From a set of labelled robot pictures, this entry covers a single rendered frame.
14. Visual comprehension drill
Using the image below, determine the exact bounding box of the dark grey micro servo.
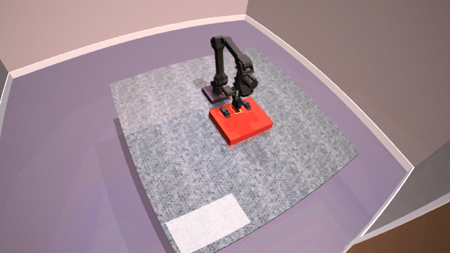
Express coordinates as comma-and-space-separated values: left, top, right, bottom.
229, 96, 243, 110

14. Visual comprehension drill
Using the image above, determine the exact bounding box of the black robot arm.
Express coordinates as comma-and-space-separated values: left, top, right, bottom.
210, 35, 258, 98

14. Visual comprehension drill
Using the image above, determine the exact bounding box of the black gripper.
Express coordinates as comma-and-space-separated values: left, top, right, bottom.
221, 77, 244, 100

